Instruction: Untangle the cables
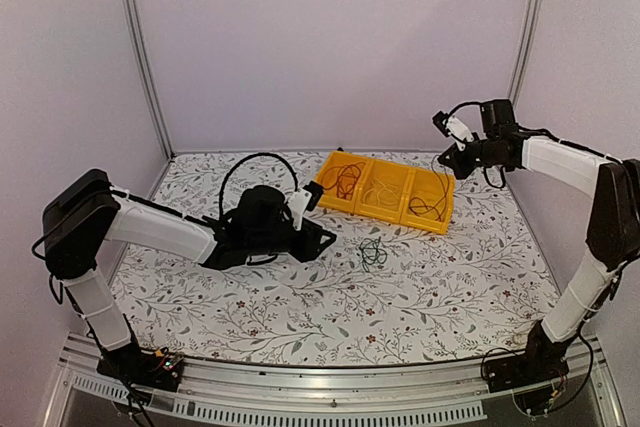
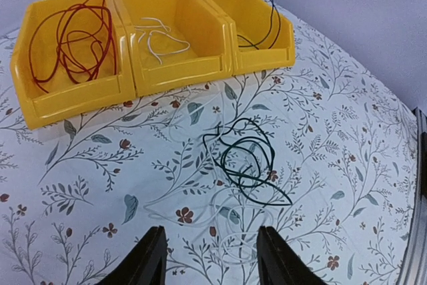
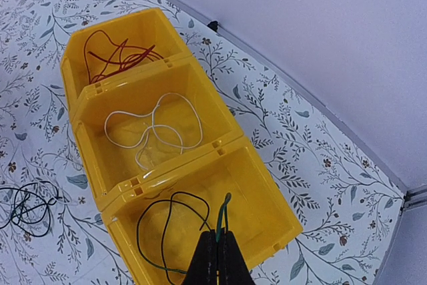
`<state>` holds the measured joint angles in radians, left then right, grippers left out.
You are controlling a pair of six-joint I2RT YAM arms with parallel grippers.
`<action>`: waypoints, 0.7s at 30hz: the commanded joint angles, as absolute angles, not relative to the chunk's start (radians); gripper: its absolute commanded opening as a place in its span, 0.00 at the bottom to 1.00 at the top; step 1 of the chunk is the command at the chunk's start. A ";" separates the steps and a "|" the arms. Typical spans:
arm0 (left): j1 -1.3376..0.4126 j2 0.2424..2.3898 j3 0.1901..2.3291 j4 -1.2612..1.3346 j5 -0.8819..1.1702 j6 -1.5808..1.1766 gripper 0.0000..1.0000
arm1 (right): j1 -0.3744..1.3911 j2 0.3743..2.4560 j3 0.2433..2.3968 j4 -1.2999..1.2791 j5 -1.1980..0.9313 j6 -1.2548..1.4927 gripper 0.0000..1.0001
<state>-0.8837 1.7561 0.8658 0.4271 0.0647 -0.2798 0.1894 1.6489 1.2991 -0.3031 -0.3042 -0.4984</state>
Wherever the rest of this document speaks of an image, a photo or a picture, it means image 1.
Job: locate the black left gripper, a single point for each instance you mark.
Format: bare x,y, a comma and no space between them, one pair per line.
309,250

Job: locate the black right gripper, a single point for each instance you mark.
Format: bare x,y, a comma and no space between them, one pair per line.
456,162

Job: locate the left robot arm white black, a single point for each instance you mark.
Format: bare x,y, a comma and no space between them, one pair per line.
265,224

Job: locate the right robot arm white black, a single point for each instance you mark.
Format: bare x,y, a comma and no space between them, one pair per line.
611,185

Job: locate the yellow bin far compartment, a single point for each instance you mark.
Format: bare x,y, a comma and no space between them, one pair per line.
342,177

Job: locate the yellow bin compartment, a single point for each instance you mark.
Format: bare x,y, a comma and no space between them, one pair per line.
385,191
342,177

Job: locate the yellow bin middle compartment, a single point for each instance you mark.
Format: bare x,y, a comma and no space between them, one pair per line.
385,191

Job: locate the floral patterned table mat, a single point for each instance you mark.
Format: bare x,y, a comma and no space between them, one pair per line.
381,294

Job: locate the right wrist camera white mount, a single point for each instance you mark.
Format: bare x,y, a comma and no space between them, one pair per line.
450,126

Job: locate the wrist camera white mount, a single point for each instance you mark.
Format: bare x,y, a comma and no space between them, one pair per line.
450,126
302,200

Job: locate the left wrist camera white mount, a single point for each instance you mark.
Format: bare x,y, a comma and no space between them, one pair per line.
302,200

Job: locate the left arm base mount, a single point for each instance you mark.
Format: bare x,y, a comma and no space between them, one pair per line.
131,365

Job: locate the aluminium front rail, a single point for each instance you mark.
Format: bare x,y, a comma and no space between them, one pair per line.
472,392

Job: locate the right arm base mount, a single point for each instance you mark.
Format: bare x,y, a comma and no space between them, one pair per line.
542,367

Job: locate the right aluminium frame post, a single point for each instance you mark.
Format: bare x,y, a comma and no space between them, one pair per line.
532,12

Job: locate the aluminium frame post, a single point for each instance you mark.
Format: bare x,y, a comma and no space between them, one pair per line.
143,64
532,12

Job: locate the left aluminium frame post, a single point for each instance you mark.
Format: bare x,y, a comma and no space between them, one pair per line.
143,64

